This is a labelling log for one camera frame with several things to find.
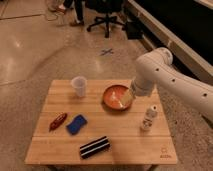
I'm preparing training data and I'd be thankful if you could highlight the black white striped eraser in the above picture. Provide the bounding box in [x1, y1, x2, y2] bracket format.
[79, 136, 110, 159]

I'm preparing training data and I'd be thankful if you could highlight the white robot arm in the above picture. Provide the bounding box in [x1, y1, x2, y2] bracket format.
[131, 47, 213, 122]

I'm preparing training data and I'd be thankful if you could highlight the orange bowl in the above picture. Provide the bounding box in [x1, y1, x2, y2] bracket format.
[102, 84, 132, 110]

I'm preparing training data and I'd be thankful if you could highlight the clear plastic cup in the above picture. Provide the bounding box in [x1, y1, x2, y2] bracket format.
[71, 76, 87, 97]

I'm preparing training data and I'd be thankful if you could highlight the blue sponge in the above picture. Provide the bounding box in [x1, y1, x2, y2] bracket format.
[66, 115, 87, 135]

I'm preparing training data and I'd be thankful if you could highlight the small white bottle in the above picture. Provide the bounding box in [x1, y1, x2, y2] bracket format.
[140, 105, 158, 131]

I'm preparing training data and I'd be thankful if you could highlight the red brown toy boat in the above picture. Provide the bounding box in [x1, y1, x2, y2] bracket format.
[49, 113, 67, 131]

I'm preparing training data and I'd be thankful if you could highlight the black box on floor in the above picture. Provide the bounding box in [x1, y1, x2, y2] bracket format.
[125, 22, 143, 40]

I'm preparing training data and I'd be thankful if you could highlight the person's brown shoe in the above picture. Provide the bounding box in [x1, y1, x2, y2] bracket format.
[69, 20, 84, 27]

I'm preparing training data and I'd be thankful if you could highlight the black office chair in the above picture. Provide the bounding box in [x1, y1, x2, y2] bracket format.
[85, 0, 125, 38]

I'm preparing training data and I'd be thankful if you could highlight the person's dark trouser leg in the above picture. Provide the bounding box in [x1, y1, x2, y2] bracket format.
[74, 0, 84, 21]

